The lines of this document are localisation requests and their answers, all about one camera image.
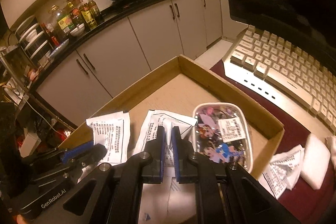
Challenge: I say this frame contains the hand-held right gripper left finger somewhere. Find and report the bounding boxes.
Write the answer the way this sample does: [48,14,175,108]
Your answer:
[39,125,166,224]

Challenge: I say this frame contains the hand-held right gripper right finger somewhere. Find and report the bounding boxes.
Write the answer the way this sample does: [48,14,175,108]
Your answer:
[171,126,301,224]

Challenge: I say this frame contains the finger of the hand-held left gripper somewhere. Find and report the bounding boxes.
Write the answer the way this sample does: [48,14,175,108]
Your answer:
[28,140,95,166]
[31,143,109,185]

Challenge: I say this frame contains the clear cartoon print pouch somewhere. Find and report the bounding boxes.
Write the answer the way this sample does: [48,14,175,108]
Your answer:
[192,103,254,175]

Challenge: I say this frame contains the cardboard box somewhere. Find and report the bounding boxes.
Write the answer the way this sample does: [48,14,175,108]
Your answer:
[58,54,285,224]

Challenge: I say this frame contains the small white box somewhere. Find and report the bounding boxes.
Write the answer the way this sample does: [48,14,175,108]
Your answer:
[19,132,40,158]

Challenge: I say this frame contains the blue patterned plate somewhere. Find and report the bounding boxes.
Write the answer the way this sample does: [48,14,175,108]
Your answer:
[48,39,70,58]

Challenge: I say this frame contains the white kitchen cabinets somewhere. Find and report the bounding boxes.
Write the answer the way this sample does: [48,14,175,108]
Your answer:
[34,0,250,126]

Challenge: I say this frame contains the red sauce bottle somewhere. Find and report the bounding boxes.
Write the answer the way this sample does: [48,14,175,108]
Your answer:
[46,23,60,48]

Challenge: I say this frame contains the dish rack with plates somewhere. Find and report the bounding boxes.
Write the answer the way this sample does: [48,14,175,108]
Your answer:
[14,15,53,67]

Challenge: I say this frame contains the dark red mat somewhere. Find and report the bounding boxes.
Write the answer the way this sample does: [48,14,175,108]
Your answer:
[209,58,336,224]

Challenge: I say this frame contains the white bowl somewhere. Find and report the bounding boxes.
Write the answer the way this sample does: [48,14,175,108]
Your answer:
[69,23,86,37]

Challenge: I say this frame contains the large oil bottle yellow label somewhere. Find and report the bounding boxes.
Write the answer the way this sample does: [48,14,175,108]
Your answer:
[49,5,73,39]

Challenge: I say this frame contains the white keyboard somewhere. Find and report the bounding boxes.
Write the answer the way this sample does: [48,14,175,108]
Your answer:
[222,25,336,136]

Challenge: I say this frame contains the dark sauce bottle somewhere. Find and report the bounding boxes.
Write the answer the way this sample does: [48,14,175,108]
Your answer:
[68,2,85,28]

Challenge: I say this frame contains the amber oil bottle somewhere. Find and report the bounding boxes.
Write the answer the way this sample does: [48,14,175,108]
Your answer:
[79,0,98,31]
[87,0,102,20]

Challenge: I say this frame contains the white foam pad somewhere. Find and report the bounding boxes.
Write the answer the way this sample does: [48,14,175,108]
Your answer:
[299,133,332,191]

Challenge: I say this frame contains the black kitchen countertop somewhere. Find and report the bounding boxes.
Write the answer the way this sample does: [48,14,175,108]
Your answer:
[29,0,227,94]

